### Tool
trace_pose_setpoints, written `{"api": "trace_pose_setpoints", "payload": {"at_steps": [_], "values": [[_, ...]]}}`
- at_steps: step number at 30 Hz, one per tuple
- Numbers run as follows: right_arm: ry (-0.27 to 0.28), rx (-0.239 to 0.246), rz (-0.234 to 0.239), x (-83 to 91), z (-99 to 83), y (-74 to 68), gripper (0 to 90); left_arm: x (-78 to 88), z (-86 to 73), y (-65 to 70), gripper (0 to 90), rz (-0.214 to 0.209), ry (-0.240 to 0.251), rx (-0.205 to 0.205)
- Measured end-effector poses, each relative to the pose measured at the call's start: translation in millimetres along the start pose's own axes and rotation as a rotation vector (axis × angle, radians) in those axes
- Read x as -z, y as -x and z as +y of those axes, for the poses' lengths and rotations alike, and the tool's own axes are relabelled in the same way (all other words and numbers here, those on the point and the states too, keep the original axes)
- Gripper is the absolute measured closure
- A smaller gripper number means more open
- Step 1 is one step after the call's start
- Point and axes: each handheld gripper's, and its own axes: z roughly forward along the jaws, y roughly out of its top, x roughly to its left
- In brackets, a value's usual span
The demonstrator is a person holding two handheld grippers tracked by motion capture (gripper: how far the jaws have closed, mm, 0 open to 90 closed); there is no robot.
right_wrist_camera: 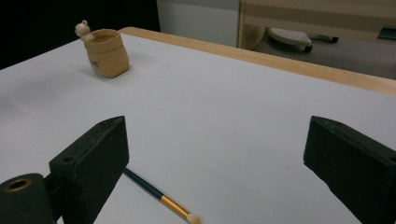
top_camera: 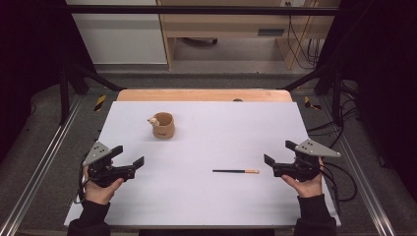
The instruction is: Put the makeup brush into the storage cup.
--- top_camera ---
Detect black horizontal frame bar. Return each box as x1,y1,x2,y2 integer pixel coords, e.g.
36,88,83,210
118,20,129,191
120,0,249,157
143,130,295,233
63,4,342,17

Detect white cabinet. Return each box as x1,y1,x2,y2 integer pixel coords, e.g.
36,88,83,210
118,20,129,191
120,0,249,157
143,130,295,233
65,0,168,66

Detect person's right hand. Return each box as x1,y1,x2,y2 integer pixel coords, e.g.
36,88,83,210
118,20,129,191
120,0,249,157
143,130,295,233
280,156,326,199

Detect person's left hand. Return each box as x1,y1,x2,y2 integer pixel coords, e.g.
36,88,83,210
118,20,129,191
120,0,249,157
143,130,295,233
82,164,126,207

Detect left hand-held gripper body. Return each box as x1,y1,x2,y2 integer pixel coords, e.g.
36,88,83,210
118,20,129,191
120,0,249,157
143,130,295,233
82,141,137,189

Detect black hanging cables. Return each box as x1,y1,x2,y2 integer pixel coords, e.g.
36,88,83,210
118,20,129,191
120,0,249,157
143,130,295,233
285,1,322,70

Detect grey desk label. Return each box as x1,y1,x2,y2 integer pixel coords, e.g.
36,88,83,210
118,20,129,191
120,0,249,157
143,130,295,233
257,28,286,37

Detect aluminium floor rail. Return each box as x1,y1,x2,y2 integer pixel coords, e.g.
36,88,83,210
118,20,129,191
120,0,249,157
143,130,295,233
0,94,85,236
319,95,398,236

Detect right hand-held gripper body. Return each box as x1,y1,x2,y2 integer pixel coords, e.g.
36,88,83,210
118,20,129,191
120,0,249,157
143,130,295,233
271,138,342,183

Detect black floor cables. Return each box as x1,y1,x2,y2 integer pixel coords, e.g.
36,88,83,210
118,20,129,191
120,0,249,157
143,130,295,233
306,81,360,149

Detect black metal stand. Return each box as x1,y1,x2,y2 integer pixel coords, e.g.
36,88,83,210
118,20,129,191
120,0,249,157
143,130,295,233
281,61,346,128
58,61,128,126

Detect black pen with wooden end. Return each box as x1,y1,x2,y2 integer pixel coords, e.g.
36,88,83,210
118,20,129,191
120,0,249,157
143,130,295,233
211,168,261,175

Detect wooden desk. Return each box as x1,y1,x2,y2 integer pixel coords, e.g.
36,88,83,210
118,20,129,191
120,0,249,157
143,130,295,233
156,0,342,71

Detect brown cup with animal figure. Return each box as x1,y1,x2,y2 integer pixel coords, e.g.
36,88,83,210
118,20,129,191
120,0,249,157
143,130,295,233
147,111,176,140

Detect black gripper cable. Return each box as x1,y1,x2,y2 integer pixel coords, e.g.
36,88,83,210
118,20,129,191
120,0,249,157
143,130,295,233
317,160,359,215
73,152,91,205

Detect white board sheet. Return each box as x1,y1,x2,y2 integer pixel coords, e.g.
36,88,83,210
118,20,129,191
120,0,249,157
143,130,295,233
63,100,342,228

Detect yellow black tape marker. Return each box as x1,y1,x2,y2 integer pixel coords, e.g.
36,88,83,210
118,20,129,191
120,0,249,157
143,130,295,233
93,93,108,113
303,95,323,111

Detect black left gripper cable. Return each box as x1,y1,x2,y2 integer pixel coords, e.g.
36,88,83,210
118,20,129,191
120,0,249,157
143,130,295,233
73,152,91,205

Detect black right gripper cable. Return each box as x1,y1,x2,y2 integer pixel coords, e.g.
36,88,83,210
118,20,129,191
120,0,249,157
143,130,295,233
317,160,359,215

